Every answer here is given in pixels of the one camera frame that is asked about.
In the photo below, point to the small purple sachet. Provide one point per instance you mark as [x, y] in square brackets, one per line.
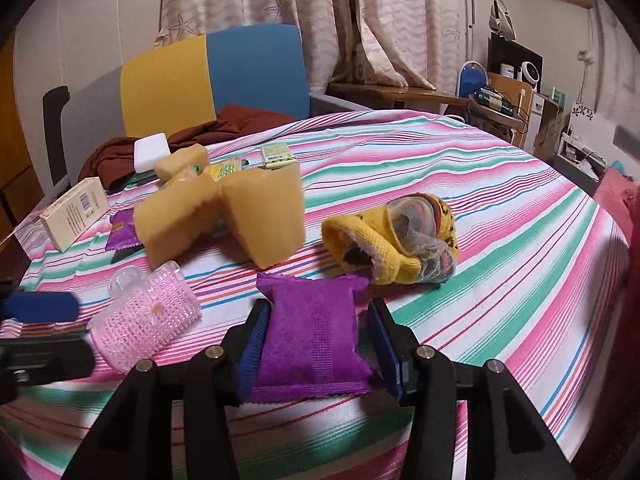
[121, 230]

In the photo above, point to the blue fan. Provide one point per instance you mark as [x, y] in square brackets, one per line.
[472, 79]

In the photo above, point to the cream cardboard box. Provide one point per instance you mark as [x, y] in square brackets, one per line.
[75, 212]

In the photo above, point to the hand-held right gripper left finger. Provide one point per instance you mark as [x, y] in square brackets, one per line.
[249, 362]

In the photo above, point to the metal lamp pole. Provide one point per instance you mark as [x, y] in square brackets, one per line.
[471, 10]

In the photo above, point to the brown cardboard box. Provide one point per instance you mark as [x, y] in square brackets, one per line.
[550, 120]

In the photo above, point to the wooden wardrobe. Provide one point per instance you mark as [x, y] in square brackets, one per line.
[15, 150]

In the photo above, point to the yellow knitted sock bundle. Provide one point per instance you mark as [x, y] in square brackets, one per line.
[360, 240]

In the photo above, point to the large yellow sponge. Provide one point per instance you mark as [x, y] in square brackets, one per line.
[175, 225]
[270, 215]

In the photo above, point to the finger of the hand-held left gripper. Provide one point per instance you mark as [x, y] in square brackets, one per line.
[40, 306]
[45, 360]

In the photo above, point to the brown cloth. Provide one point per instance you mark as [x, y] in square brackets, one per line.
[200, 132]

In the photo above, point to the pink mesh hair roller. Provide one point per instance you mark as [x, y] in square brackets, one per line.
[145, 321]

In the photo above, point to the wooden side desk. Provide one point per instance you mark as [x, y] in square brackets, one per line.
[400, 95]

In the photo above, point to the small white fan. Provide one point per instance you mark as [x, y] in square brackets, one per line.
[528, 71]

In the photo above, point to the patterned beige curtain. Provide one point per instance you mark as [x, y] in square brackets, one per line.
[400, 15]

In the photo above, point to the small yellow sponge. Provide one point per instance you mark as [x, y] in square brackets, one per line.
[180, 160]

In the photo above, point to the small green box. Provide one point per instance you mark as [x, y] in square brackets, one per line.
[277, 155]

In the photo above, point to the yellow blue grey chair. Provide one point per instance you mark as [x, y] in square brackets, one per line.
[250, 70]

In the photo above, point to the hanging plastic bag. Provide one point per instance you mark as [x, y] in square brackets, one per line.
[502, 17]

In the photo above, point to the striped pink green cloth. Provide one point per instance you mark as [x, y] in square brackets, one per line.
[500, 240]

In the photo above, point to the large purple sachet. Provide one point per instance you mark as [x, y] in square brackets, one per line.
[310, 330]

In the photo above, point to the black shelf box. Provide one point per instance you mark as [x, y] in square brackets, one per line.
[505, 52]

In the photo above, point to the white sponge block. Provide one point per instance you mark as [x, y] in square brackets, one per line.
[150, 152]

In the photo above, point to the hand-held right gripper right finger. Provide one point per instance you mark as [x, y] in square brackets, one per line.
[386, 357]

